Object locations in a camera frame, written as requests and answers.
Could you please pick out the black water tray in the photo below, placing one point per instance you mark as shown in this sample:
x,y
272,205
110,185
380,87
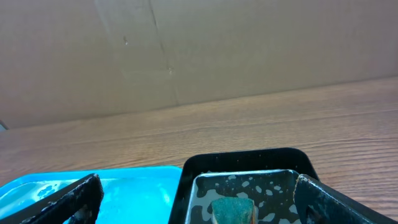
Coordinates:
x,y
266,176

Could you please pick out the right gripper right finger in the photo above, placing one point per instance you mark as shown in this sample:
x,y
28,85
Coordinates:
x,y
318,203

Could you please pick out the yellow green sponge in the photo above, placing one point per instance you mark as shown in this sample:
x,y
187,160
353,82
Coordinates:
x,y
233,210

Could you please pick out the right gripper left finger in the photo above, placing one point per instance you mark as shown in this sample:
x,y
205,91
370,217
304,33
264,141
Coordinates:
x,y
77,203

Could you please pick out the teal plastic tray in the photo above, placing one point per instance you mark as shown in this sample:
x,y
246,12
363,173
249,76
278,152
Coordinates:
x,y
130,194

